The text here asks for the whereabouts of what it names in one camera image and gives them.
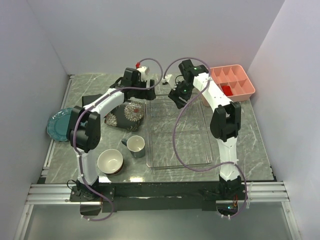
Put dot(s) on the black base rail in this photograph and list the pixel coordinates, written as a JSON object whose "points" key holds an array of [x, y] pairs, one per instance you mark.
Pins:
{"points": [[145, 196]]}

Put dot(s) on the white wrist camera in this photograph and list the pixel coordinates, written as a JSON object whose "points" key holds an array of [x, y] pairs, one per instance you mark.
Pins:
{"points": [[144, 71], [166, 80]]}

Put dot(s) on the red black oven mitt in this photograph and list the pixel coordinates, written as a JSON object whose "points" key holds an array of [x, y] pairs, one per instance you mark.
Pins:
{"points": [[88, 99]]}

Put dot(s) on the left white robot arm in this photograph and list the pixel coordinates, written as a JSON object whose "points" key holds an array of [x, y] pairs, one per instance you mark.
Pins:
{"points": [[84, 126]]}

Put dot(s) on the teal round plate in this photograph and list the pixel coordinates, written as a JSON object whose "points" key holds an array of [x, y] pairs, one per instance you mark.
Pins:
{"points": [[57, 125]]}

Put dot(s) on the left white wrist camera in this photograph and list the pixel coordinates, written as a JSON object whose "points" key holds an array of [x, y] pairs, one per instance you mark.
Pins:
{"points": [[144, 71]]}

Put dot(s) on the black floral square plate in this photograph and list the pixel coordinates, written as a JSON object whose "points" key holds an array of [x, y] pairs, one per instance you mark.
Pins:
{"points": [[128, 116]]}

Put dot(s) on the metal wire dish rack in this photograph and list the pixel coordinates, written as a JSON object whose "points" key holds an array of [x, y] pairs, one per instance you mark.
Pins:
{"points": [[174, 139]]}

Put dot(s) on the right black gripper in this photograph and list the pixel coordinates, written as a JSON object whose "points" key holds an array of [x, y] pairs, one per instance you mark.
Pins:
{"points": [[174, 95]]}

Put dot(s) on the white brown ceramic bowl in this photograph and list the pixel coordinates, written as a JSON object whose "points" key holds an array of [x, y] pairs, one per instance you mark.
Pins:
{"points": [[110, 161]]}

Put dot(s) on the red cloth right compartment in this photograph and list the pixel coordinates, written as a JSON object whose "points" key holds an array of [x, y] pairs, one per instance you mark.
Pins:
{"points": [[227, 90]]}

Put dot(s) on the grey blue ceramic mug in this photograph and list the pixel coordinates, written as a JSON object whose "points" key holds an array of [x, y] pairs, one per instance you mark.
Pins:
{"points": [[136, 145]]}

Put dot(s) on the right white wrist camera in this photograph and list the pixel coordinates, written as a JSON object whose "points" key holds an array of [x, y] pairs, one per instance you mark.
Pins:
{"points": [[166, 80]]}

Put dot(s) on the pink divided organizer tray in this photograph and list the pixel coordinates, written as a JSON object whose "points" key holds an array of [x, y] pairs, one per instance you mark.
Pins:
{"points": [[235, 77]]}

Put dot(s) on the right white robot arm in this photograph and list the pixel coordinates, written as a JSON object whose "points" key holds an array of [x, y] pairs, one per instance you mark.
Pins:
{"points": [[225, 123]]}

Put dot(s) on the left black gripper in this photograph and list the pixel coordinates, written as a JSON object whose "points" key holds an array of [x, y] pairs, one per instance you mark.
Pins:
{"points": [[150, 94]]}

